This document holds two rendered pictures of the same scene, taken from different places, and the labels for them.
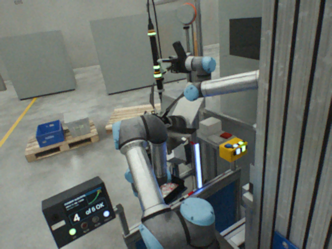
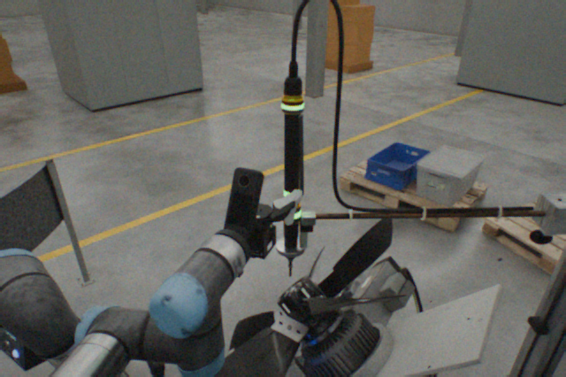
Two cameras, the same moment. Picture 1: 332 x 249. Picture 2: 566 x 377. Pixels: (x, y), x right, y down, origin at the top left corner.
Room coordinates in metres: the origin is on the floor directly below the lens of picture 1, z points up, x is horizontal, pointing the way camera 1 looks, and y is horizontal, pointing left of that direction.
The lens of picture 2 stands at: (1.08, -0.68, 2.05)
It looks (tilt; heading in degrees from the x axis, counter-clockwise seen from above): 30 degrees down; 63
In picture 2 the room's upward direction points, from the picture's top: straight up
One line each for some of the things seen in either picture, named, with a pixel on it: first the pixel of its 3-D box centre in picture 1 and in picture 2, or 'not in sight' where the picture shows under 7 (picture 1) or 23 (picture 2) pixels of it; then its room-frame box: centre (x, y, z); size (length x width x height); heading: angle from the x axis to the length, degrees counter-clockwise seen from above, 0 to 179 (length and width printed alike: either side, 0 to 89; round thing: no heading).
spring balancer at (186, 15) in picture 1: (186, 14); not in sight; (2.10, -0.31, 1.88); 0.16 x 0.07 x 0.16; 64
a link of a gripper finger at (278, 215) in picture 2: not in sight; (274, 211); (1.35, -0.12, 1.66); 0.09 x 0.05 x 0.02; 18
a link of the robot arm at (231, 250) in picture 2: (192, 63); (222, 259); (1.22, -0.19, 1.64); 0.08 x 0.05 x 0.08; 129
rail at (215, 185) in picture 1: (189, 200); not in sight; (1.09, -0.09, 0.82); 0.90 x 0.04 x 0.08; 119
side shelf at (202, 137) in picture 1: (212, 136); not in sight; (1.82, -0.42, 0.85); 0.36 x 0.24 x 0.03; 29
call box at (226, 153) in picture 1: (233, 150); not in sight; (1.28, -0.43, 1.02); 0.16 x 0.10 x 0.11; 119
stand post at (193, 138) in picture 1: (195, 168); not in sight; (1.73, -0.22, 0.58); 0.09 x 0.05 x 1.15; 29
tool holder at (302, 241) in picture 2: (159, 83); (294, 231); (1.46, 0.00, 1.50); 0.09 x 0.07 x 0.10; 154
